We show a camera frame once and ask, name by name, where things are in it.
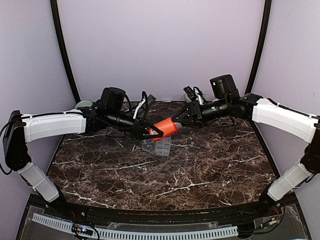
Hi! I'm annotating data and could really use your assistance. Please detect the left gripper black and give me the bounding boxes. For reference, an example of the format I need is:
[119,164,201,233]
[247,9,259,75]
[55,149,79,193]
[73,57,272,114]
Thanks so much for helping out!
[107,109,164,141]

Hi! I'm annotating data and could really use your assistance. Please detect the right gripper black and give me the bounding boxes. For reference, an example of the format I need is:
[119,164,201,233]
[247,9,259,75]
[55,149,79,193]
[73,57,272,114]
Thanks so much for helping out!
[172,97,230,129]

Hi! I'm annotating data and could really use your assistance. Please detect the red pill bottle grey cap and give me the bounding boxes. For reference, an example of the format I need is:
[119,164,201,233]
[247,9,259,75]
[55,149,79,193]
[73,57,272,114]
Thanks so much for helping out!
[152,117,183,142]

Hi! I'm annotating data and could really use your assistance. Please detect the clear plastic pill organizer box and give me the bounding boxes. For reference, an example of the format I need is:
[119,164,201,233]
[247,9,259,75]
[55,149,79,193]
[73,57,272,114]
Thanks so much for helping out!
[141,136,171,157]

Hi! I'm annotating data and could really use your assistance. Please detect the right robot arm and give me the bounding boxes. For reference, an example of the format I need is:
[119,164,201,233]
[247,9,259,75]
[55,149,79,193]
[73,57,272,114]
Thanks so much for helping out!
[172,74,320,217]

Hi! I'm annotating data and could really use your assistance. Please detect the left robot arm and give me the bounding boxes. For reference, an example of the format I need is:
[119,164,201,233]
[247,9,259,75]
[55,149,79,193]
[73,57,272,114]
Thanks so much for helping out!
[0,87,164,218]

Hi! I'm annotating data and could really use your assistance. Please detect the green ceramic bowl left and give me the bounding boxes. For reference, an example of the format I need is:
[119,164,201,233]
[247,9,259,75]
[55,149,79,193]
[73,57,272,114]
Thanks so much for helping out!
[74,100,93,109]

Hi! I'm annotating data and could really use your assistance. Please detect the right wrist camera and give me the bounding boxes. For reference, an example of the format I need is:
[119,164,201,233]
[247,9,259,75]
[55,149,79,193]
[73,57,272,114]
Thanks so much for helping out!
[183,86,208,105]

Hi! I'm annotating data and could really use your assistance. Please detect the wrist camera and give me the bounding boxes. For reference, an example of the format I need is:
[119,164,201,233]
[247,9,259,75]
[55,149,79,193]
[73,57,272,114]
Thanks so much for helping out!
[131,93,156,119]
[183,86,208,105]

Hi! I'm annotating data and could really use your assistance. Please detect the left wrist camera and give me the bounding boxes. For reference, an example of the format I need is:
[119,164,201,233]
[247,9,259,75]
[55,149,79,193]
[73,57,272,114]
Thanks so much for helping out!
[131,93,156,119]

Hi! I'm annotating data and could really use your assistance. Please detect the white slotted cable duct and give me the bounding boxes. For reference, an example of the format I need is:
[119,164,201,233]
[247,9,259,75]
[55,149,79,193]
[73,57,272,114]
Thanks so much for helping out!
[31,213,239,240]

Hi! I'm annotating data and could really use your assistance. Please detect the black front rail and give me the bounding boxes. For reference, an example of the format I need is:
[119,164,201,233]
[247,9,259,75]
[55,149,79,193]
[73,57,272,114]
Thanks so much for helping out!
[24,194,301,228]

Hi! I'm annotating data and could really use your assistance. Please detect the left black corner post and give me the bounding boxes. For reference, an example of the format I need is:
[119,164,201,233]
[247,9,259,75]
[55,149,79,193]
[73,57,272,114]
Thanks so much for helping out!
[50,0,81,103]

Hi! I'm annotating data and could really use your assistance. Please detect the black corner post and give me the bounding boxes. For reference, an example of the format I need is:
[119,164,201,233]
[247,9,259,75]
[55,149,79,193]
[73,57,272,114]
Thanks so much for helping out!
[50,0,81,103]
[245,0,272,94]

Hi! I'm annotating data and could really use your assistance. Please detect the right black corner post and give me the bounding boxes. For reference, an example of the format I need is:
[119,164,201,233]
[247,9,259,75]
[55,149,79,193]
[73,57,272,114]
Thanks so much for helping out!
[245,0,272,94]

